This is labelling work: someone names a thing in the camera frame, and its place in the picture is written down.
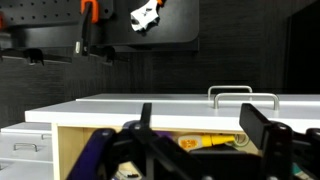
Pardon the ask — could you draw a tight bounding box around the orange handled clamp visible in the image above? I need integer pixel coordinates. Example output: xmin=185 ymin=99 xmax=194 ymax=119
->
xmin=74 ymin=0 xmax=99 ymax=56

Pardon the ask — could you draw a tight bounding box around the white drawer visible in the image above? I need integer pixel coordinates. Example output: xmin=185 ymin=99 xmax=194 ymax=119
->
xmin=25 ymin=94 xmax=320 ymax=180
xmin=0 ymin=122 xmax=52 ymax=163
xmin=0 ymin=162 xmax=54 ymax=180

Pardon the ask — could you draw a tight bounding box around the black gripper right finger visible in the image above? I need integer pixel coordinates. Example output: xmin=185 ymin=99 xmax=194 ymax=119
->
xmin=239 ymin=103 xmax=271 ymax=150

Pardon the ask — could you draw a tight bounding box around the black pegboard table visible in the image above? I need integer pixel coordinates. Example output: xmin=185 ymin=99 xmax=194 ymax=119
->
xmin=0 ymin=0 xmax=200 ymax=65

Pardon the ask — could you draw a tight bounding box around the yellow connector cable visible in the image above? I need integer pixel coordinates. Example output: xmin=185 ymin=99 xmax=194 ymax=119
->
xmin=177 ymin=133 xmax=249 ymax=152

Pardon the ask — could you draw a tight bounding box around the white orange hand tool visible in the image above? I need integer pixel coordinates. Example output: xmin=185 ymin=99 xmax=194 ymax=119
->
xmin=130 ymin=0 xmax=164 ymax=31

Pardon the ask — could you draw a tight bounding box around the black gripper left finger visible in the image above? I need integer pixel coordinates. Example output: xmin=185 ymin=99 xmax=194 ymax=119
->
xmin=140 ymin=103 xmax=152 ymax=127

